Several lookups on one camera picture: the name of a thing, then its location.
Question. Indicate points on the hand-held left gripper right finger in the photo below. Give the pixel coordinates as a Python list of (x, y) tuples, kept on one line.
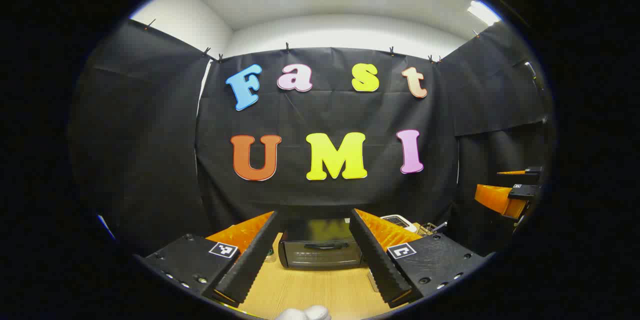
[(377, 260)]

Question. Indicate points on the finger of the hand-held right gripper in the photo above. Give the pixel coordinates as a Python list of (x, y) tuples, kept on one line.
[(500, 200), (532, 171)]

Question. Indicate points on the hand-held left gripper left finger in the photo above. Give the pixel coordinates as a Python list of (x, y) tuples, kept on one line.
[(250, 260)]

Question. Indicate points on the black electric oven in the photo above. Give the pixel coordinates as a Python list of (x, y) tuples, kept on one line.
[(320, 250)]

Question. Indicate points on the white toaster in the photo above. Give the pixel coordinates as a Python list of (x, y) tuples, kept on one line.
[(397, 221)]

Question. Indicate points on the black backdrop cloth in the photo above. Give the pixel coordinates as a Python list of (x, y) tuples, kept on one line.
[(330, 110)]

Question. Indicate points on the ceiling light panel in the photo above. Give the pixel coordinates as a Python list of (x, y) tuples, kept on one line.
[(483, 12)]

